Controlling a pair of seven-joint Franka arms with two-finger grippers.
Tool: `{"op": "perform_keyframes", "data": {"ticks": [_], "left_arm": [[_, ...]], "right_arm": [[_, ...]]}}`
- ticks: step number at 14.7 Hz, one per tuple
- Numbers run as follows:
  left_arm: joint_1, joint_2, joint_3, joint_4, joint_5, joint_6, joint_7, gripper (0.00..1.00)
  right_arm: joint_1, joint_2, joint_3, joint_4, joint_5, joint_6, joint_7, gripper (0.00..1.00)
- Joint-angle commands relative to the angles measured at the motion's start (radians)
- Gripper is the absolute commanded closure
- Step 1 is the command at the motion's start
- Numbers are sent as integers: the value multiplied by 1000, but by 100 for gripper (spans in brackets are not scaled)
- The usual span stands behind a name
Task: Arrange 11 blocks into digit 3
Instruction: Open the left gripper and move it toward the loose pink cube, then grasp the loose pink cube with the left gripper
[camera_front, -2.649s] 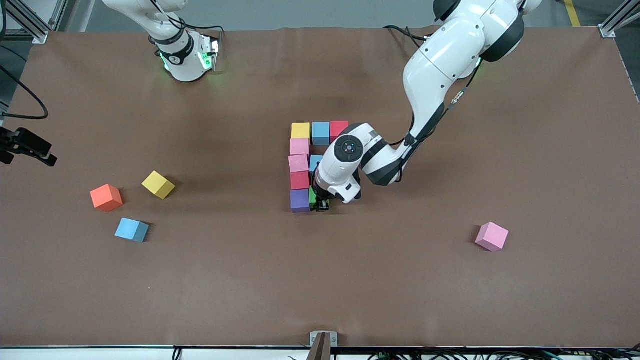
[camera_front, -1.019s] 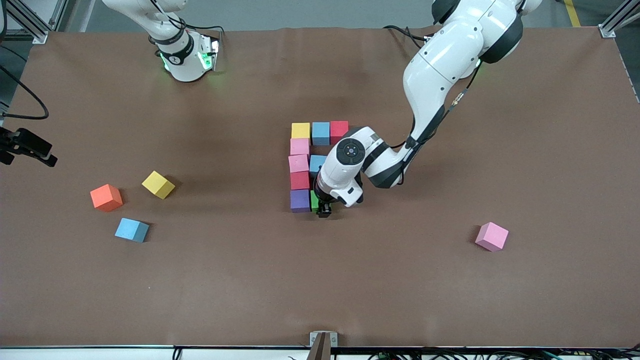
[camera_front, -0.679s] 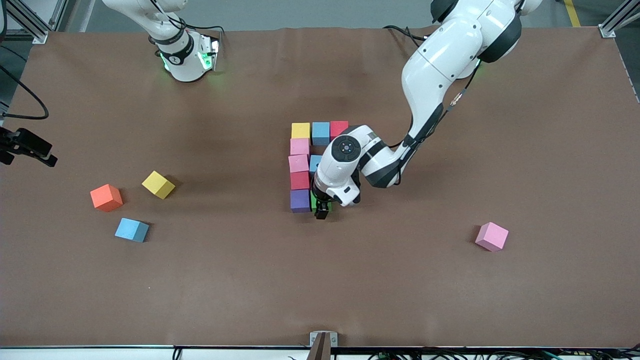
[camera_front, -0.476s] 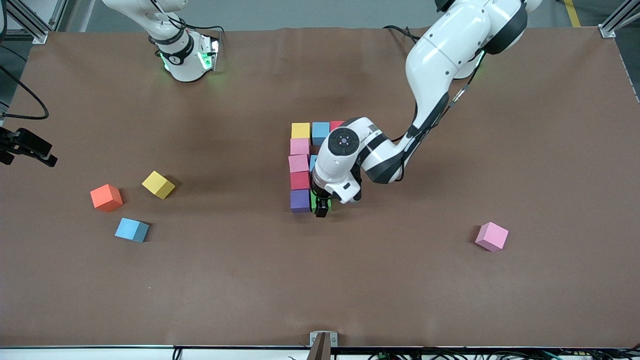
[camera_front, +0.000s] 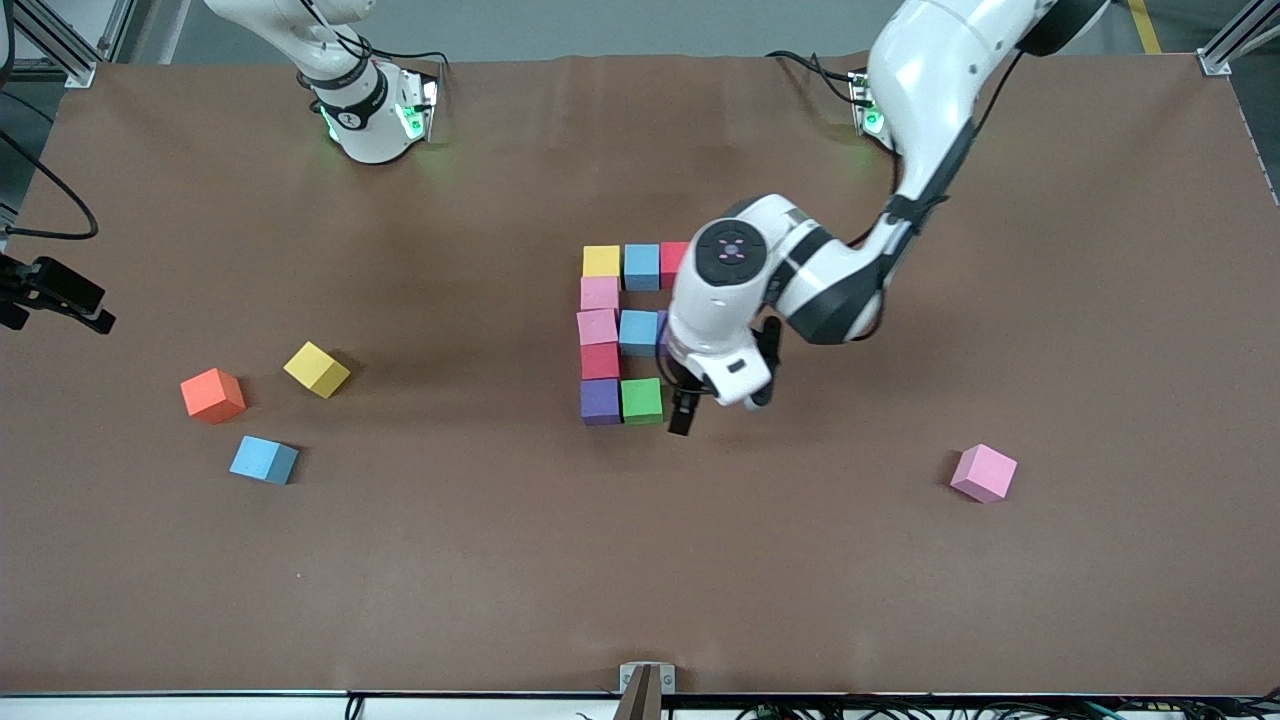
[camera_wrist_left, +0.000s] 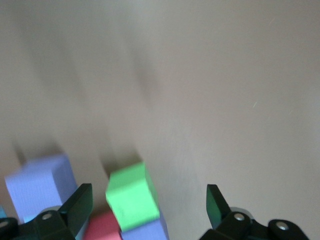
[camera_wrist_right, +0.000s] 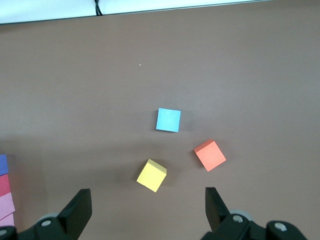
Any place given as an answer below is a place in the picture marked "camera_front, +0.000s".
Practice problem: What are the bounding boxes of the white table edge rail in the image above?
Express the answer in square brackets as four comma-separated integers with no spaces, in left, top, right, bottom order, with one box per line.
[0,690,1280,720]

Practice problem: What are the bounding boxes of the light blue foam cube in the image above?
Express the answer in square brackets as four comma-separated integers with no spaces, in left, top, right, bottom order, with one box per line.
[623,243,662,293]
[618,310,661,358]
[229,435,299,486]

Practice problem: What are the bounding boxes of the black left base cable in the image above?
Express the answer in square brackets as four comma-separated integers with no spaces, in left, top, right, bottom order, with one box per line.
[766,48,869,107]

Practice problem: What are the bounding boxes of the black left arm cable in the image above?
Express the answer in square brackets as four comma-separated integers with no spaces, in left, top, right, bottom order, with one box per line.
[850,50,1026,341]

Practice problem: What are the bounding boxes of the aluminium frame profile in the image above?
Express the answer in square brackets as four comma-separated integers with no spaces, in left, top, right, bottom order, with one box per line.
[1198,0,1280,77]
[0,0,138,89]

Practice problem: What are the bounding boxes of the green foam cube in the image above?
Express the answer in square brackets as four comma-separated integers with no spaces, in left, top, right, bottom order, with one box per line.
[621,377,664,426]

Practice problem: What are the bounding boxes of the brown table mat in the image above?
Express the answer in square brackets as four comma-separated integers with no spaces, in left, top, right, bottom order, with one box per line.
[0,50,1280,698]

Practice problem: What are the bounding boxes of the black base cable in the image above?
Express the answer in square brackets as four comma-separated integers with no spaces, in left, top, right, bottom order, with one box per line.
[370,45,453,73]
[766,48,869,107]

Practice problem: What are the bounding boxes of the orange foam cube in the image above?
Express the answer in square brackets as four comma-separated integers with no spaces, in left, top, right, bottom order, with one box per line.
[180,367,248,425]

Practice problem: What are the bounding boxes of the black right base cable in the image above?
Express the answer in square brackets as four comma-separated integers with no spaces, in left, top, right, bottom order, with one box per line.
[370,45,453,73]

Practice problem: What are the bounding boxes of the yellow floor tape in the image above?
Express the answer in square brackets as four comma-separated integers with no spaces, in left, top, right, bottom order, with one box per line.
[1128,0,1167,56]

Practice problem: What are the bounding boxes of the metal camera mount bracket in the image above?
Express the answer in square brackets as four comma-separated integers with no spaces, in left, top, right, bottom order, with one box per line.
[615,662,677,720]

